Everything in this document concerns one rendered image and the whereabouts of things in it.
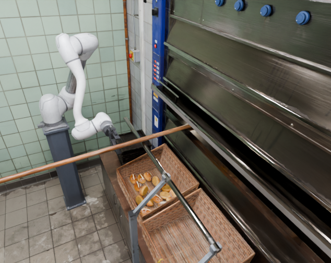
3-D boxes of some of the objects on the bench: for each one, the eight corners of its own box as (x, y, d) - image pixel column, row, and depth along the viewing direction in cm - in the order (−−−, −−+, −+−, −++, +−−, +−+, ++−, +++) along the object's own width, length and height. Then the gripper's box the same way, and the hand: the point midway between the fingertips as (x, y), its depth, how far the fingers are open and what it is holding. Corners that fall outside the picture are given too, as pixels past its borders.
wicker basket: (164, 164, 236) (165, 142, 221) (197, 207, 196) (201, 183, 180) (116, 180, 217) (113, 157, 201) (141, 231, 176) (140, 207, 160)
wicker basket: (197, 210, 193) (201, 186, 178) (247, 277, 153) (258, 253, 137) (140, 235, 174) (139, 210, 159) (180, 319, 133) (184, 297, 118)
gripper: (112, 114, 168) (123, 130, 152) (115, 142, 182) (125, 159, 166) (101, 116, 165) (111, 132, 149) (105, 144, 179) (115, 162, 163)
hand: (118, 145), depth 159 cm, fingers open, 12 cm apart
